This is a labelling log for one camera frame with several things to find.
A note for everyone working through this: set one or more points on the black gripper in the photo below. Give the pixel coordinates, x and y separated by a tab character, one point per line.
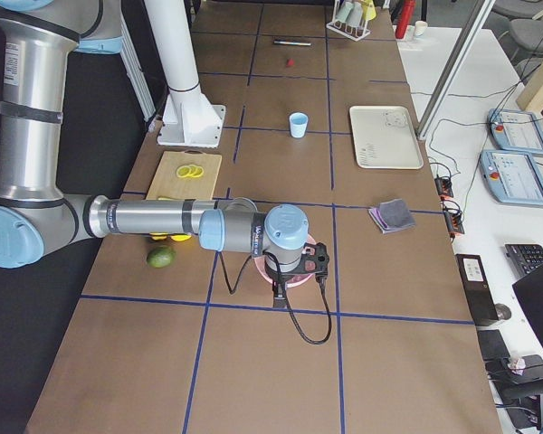
284	277

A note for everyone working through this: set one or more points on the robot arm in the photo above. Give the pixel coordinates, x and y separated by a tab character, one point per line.
36	218

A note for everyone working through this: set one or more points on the pink bowl with ice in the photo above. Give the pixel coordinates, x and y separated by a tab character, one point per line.
294	281

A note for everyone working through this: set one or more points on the light blue cup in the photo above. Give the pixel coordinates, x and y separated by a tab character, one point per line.
298	124

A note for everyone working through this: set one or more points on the small white paper cup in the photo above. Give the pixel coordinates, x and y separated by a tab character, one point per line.
419	28

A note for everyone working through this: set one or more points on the yellow lemon near board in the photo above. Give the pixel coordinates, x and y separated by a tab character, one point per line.
180	237

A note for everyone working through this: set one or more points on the yellow lemon near avocado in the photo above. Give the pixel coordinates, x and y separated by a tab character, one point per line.
158	236

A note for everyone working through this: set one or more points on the grey folded cloth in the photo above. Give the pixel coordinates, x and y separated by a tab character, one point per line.
392	216

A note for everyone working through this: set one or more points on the lemon slices stack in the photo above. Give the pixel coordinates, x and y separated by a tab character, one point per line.
190	171

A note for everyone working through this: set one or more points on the bamboo cutting board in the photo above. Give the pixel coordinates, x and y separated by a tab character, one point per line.
166	185

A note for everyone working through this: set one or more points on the cream bear tray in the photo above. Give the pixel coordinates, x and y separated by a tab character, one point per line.
384	138

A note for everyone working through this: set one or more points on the black box device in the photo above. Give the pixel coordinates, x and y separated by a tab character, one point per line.
476	290

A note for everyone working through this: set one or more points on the black computer mouse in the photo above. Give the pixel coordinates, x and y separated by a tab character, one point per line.
503	312

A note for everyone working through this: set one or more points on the steel muddler black tip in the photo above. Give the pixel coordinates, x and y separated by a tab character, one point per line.
292	43

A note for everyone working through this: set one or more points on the black keyboard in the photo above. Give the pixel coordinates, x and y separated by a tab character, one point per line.
525	257

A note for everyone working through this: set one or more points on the near blue teach pendant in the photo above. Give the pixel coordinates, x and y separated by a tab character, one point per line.
512	177

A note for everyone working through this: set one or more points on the blue teach pendant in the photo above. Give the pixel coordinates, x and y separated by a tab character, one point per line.
512	177
516	130

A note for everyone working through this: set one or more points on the far blue teach pendant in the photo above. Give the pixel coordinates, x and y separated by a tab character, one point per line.
516	130

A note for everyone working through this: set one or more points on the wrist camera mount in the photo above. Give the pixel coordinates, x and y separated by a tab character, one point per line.
314	259

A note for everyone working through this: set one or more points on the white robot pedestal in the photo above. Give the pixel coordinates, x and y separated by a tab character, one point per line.
189	118

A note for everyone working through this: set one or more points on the white wire cup rack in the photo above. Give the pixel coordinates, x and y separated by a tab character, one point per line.
351	18

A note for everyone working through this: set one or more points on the aluminium frame post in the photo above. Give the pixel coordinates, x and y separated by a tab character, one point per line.
460	50

